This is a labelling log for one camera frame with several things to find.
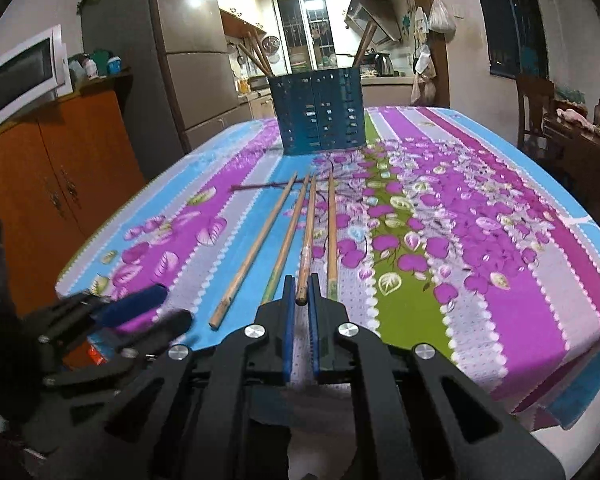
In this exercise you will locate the range hood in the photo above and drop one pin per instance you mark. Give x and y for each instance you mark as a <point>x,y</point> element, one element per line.
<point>360,13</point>

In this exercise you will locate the floral striped tablecloth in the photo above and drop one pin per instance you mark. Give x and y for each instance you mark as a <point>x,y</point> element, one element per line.
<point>446,233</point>

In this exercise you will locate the grey refrigerator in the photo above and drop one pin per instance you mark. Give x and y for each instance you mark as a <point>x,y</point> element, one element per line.
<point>183,91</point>

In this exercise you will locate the blue lidded jar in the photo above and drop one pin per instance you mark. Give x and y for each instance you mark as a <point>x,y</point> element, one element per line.
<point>114,65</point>

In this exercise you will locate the white microwave oven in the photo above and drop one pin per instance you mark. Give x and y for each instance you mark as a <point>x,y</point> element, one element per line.
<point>36,69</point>

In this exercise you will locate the blue perforated utensil holder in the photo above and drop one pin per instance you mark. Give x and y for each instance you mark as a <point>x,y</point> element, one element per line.
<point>313,129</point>

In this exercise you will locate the wooden chair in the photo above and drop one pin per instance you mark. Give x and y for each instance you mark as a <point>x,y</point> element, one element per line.
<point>535,97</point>

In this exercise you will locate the kitchen window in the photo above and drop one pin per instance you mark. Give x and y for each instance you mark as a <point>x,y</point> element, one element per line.
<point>307,35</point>

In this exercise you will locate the dark wooden side table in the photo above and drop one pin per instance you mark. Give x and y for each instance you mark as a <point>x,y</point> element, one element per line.
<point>573,159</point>

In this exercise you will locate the steel kettle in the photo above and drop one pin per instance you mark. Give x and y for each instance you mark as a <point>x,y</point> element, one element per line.
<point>383,65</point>

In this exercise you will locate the white plastic bag hanging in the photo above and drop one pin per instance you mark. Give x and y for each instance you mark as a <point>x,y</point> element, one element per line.
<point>440,19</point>

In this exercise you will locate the orange wooden cabinet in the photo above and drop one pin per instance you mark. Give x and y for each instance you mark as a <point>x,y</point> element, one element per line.
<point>65,168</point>

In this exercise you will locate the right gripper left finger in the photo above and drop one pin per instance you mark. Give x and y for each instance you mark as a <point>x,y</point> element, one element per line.
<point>189,415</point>

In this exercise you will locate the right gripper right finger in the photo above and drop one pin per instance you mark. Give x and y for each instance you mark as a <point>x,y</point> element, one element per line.
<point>417,415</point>

